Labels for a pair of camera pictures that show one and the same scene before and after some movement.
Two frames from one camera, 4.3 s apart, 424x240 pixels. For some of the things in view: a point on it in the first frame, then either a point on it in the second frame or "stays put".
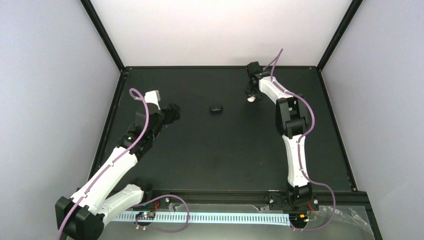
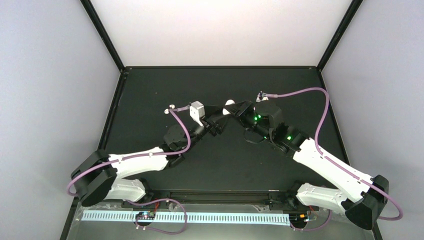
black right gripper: [258, 97] → [239, 112]
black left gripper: [168, 119] → [214, 121]
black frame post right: [350, 13] stays put
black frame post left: [101, 30] stays put
